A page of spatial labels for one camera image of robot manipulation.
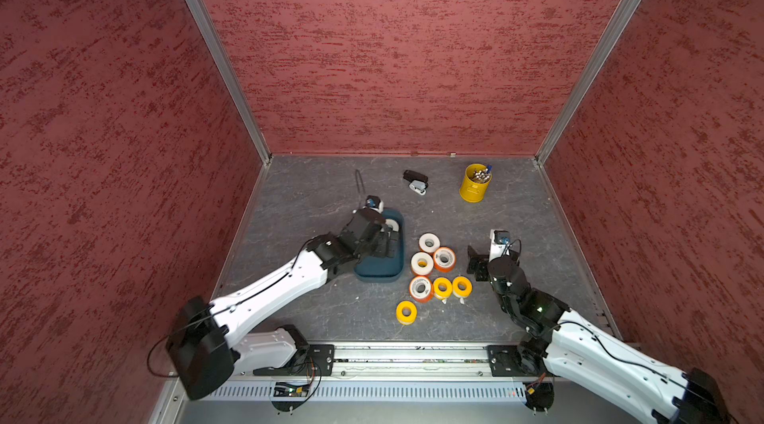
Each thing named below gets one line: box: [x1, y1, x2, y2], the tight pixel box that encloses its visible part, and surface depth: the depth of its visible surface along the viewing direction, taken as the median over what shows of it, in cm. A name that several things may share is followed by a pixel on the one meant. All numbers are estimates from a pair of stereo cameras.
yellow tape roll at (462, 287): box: [451, 274, 473, 299], surface depth 87 cm
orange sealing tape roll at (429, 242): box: [417, 231, 441, 254], surface depth 96 cm
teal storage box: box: [353, 208, 404, 283], surface depth 90 cm
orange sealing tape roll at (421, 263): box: [409, 250, 435, 276], surface depth 89 cm
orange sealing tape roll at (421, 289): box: [408, 275, 433, 304], surface depth 85 cm
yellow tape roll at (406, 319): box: [395, 300, 418, 326], surface depth 82 cm
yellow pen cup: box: [459, 163, 493, 204], surface depth 102 cm
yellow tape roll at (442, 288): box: [432, 276, 453, 300], surface depth 87 cm
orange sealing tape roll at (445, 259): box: [432, 245, 457, 273], surface depth 91 cm
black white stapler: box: [402, 169, 429, 197], surface depth 112 cm
